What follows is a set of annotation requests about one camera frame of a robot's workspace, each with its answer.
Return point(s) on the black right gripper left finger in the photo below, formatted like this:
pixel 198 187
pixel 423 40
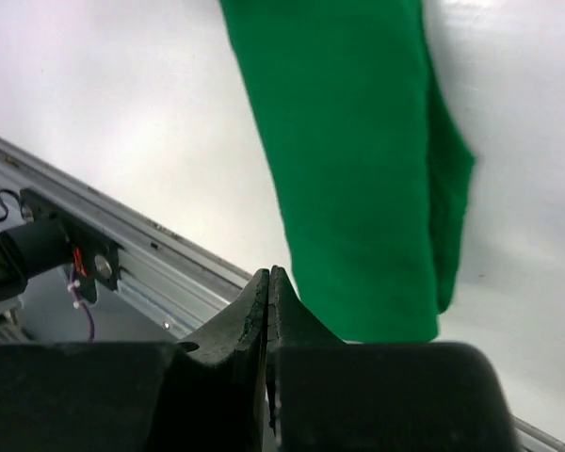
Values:
pixel 206 393

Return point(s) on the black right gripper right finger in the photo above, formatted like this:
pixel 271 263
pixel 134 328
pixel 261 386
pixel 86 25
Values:
pixel 327 395

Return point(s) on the green t shirt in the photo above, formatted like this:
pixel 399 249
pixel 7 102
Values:
pixel 372 176

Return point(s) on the aluminium frame rail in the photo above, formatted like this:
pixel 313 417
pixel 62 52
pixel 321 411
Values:
pixel 168 287

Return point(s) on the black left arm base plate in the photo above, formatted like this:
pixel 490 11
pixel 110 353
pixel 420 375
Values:
pixel 95 255

